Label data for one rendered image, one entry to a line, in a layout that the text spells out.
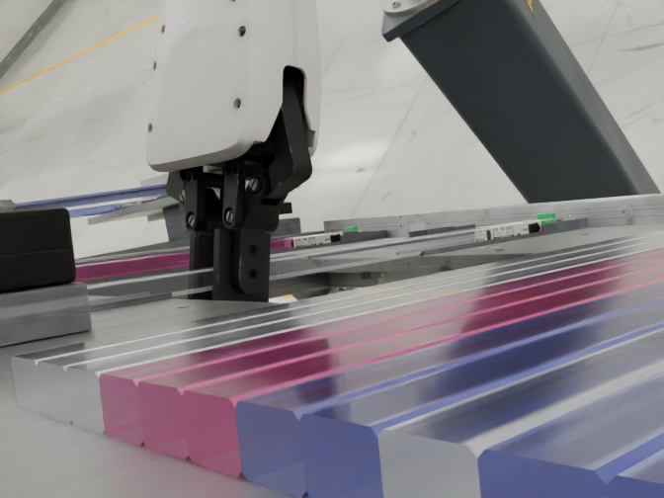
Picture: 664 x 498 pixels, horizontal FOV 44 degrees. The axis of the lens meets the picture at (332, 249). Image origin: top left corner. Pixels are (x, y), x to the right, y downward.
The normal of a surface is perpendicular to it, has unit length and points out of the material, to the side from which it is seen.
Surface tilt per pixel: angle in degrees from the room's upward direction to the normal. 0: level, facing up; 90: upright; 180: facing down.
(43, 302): 90
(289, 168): 33
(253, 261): 90
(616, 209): 43
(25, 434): 47
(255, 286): 90
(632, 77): 0
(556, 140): 90
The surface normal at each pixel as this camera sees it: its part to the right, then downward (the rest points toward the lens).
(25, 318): 0.66, -0.03
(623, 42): -0.61, -0.60
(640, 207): -0.74, 0.11
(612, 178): -0.11, 0.71
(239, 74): -0.68, -0.09
